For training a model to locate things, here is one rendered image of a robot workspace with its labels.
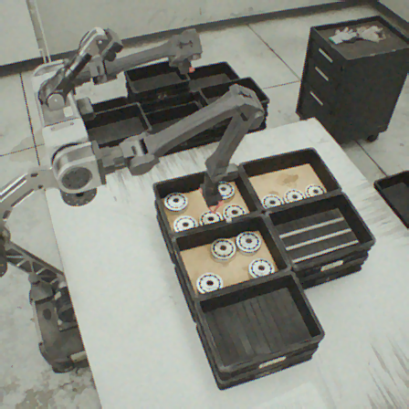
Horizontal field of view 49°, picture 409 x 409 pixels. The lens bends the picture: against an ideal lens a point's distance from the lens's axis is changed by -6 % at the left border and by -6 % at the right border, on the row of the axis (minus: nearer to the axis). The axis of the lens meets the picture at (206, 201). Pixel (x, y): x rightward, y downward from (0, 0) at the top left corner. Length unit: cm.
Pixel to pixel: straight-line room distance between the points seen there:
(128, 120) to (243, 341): 180
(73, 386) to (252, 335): 120
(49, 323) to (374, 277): 163
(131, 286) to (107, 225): 35
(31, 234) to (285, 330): 196
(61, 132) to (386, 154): 288
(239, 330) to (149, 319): 39
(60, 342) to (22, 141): 194
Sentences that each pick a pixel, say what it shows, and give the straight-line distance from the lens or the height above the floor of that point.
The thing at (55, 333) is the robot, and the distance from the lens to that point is 253.
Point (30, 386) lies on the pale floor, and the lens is 272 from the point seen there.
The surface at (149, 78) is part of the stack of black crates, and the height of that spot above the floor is 49.
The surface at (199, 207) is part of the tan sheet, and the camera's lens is 211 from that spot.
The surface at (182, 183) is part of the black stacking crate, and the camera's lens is 211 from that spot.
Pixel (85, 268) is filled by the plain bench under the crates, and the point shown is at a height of 70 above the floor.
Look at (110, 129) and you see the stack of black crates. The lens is 306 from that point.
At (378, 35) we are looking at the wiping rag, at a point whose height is 89.
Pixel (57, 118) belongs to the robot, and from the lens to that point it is 153.
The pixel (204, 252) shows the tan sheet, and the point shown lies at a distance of 196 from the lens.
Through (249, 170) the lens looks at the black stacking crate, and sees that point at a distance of 221.
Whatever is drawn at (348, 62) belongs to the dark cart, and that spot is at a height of 88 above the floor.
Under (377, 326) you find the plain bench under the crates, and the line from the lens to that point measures 207.
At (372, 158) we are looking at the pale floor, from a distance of 378.
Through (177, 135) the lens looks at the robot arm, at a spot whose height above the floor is 151.
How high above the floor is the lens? 245
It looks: 50 degrees down
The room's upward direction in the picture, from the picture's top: 2 degrees clockwise
